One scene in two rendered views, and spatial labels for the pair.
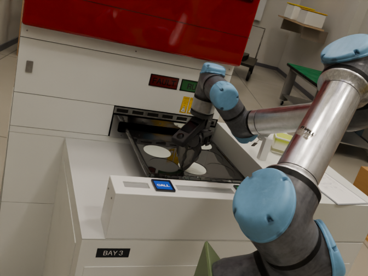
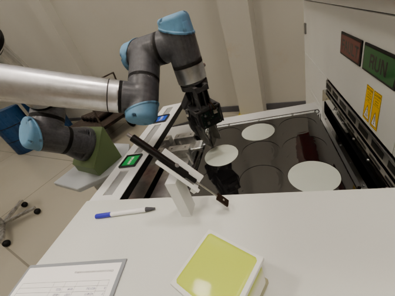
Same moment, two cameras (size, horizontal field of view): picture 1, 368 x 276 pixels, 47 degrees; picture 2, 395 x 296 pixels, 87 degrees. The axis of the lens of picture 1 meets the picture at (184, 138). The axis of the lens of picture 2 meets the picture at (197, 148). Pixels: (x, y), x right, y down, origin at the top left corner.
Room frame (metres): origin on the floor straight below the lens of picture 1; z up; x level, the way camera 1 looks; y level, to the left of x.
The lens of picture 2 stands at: (1.66, -0.43, 1.26)
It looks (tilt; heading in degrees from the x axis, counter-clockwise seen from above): 32 degrees down; 138
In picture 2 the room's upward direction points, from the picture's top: 20 degrees counter-clockwise
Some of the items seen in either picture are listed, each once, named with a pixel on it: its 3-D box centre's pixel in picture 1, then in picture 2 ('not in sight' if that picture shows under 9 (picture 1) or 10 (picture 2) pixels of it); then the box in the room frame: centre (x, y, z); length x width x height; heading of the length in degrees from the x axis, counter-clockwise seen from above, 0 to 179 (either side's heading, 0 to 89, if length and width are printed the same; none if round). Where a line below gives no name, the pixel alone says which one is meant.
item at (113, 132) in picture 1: (164, 131); (348, 140); (1.62, 0.09, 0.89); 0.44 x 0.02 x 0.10; 114
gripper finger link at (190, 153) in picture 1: (193, 159); (206, 138); (1.29, -0.05, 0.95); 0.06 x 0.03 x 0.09; 149
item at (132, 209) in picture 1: (200, 210); (156, 154); (1.08, -0.10, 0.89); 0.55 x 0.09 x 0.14; 114
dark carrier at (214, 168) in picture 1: (183, 154); (260, 152); (1.43, -0.01, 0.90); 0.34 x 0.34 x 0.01; 24
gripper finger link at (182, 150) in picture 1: (185, 155); (215, 133); (1.30, -0.02, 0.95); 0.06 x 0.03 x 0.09; 149
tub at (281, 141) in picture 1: (281, 143); (223, 284); (1.56, -0.37, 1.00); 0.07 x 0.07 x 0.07; 88
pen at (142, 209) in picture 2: not in sight; (124, 212); (1.29, -0.35, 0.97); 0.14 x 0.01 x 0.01; 32
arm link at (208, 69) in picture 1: (210, 82); (178, 41); (1.29, -0.03, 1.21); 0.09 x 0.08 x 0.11; 21
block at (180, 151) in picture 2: not in sight; (179, 151); (1.17, -0.07, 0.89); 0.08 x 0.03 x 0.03; 24
